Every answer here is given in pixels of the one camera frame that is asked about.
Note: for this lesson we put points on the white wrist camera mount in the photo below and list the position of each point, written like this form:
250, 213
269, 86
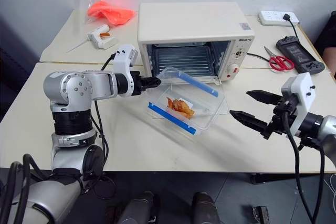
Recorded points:
304, 95
123, 56

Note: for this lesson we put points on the black handheld controller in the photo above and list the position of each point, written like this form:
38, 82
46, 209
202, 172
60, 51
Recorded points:
299, 53

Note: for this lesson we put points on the dark rounded shape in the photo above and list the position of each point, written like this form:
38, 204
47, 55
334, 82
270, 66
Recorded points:
139, 208
206, 208

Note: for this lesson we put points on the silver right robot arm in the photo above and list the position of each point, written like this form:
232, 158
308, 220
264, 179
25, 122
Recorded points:
328, 132

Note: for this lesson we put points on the person in dark clothes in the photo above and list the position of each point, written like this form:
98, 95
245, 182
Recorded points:
329, 35

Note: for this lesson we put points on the fried food pieces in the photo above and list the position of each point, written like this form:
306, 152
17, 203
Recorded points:
181, 106

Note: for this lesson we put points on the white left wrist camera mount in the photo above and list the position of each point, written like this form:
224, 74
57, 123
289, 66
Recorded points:
123, 56

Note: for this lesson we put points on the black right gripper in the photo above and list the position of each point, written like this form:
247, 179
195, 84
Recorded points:
282, 121

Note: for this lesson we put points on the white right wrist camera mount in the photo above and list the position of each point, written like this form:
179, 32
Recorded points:
304, 95

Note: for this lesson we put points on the dark table frame bar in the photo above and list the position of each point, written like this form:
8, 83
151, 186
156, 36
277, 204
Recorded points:
288, 177

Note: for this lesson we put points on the white glue gun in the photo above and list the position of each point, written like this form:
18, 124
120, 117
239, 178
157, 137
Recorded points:
98, 36

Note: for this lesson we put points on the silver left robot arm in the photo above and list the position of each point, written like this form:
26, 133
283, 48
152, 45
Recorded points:
78, 85

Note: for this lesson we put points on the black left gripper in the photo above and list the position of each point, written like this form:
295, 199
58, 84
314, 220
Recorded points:
136, 83

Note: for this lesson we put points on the orange plastic bag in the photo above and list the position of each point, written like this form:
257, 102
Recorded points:
110, 12

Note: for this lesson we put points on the cream toaster oven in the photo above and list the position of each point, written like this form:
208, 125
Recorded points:
189, 22

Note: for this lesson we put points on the white and red oven knob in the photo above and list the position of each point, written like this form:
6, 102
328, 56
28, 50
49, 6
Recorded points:
233, 69

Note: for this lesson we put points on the white power strip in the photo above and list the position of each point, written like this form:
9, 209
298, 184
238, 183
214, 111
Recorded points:
273, 17

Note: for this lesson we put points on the clear container with blue clips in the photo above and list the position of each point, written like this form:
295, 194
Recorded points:
204, 108

